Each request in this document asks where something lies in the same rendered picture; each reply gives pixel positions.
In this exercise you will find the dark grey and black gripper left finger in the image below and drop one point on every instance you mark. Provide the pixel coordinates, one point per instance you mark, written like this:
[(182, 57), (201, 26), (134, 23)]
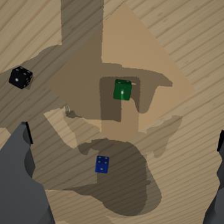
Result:
[(22, 199)]

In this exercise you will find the green die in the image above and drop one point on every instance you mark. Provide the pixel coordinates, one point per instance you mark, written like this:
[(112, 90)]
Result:
[(122, 89)]

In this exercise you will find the blue die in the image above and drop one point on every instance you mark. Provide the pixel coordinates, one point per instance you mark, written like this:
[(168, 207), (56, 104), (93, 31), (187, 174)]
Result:
[(102, 164)]

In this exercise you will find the tan square mat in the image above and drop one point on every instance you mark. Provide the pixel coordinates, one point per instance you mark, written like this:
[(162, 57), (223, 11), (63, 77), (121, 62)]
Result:
[(121, 48)]

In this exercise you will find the black die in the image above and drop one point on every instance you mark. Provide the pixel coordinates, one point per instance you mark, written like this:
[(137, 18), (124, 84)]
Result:
[(20, 77)]

